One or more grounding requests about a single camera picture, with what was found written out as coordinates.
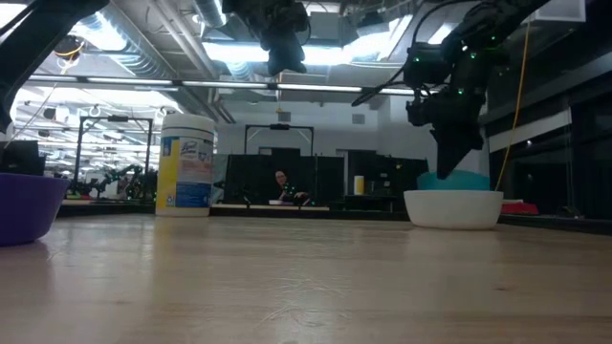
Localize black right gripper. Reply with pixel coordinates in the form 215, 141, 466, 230
405, 55, 499, 181

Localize teal plastic bowl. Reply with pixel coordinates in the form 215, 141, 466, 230
416, 169, 492, 192

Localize white plastic bowl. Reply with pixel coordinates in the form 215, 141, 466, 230
404, 189, 505, 231

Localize red plastic bowl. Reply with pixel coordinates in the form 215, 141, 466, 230
500, 201, 540, 217

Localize person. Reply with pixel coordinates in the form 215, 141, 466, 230
273, 169, 312, 205

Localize black partition screen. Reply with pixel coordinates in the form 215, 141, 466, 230
223, 153, 346, 206

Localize white disinfecting wipes canister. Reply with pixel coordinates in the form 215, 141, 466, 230
155, 113, 216, 218

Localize dark blue plastic bowl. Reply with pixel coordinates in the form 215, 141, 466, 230
0, 172, 71, 247

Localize black monitor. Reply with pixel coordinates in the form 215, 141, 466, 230
0, 140, 47, 177

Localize yellow cable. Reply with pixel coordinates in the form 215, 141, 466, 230
493, 18, 533, 192

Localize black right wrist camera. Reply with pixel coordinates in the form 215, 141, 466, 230
403, 41, 445, 91

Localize black aluminium table frame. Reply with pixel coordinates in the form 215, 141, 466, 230
55, 202, 612, 236

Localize black robot station frame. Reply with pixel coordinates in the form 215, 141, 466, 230
244, 123, 316, 157
73, 115, 155, 195

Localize silver ventilation duct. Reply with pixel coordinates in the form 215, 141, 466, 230
190, 0, 229, 29

